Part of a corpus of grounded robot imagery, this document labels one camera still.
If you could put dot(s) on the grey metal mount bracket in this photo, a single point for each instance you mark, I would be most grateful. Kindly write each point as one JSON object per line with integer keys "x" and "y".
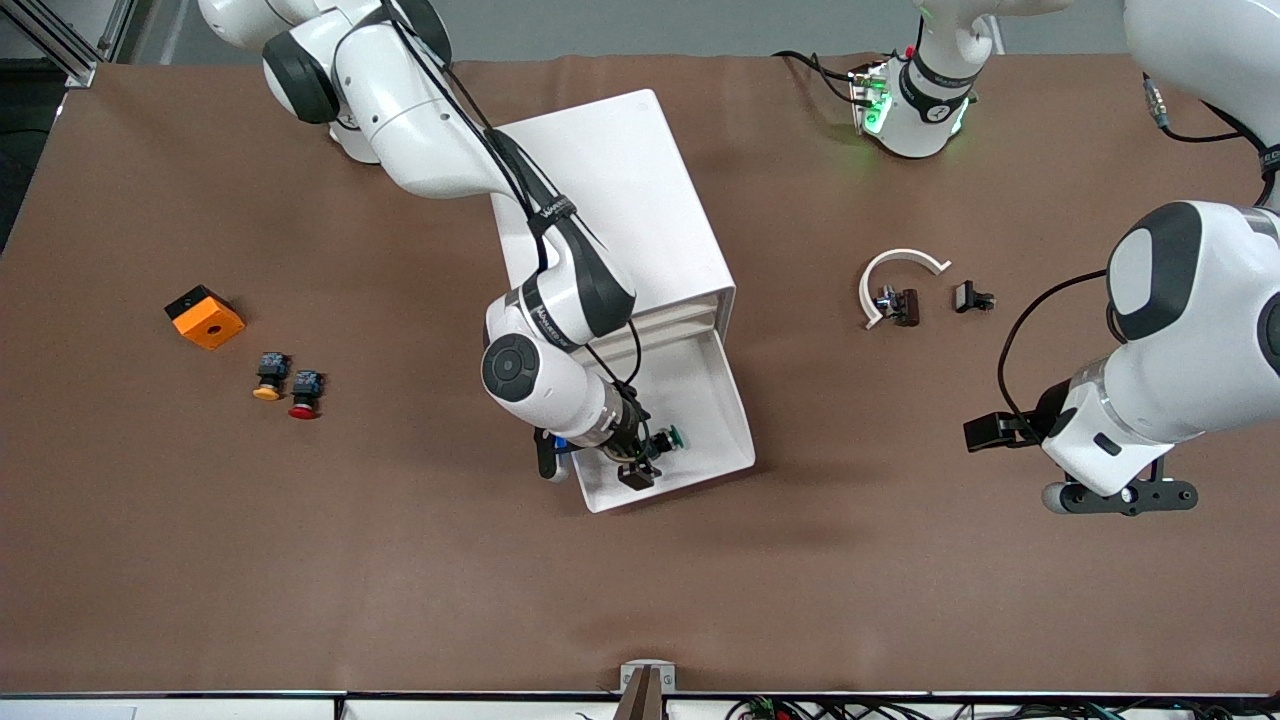
{"x": 630, "y": 675}

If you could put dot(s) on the aluminium frame strut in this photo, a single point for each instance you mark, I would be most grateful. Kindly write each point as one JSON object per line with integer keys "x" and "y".
{"x": 78, "y": 72}

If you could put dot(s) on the red push button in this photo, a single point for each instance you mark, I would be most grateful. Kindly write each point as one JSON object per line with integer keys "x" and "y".
{"x": 305, "y": 408}

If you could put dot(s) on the orange box with hole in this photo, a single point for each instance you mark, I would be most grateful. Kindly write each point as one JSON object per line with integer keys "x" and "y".
{"x": 210, "y": 325}

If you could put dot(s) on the green push button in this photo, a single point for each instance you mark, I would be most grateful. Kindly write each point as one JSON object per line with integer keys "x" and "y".
{"x": 675, "y": 437}

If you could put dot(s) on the white curved pipe clamp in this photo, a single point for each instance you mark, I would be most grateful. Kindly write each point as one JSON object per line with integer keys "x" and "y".
{"x": 900, "y": 254}

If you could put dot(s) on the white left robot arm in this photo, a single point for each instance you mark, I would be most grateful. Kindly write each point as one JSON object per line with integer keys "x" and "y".
{"x": 1200, "y": 300}

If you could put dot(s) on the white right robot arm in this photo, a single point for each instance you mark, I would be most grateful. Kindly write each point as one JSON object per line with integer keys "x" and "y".
{"x": 540, "y": 385}

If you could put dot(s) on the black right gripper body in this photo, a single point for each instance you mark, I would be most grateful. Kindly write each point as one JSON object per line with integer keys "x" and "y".
{"x": 627, "y": 437}

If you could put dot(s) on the white drawer cabinet shell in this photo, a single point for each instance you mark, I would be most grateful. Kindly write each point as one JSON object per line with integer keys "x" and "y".
{"x": 640, "y": 180}

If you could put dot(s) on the yellow push button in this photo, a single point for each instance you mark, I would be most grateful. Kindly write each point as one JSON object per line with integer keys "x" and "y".
{"x": 268, "y": 390}

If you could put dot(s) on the brown table mat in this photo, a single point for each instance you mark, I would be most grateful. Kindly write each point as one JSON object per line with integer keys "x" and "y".
{"x": 900, "y": 580}

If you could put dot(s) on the brown tapered post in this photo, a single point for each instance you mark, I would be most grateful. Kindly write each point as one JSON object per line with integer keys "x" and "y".
{"x": 640, "y": 700}

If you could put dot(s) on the white plastic drawer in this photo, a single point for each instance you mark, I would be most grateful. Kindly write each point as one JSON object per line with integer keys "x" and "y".
{"x": 680, "y": 313}
{"x": 710, "y": 410}
{"x": 675, "y": 333}

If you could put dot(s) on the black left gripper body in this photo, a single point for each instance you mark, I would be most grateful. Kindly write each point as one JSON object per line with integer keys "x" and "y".
{"x": 1046, "y": 405}

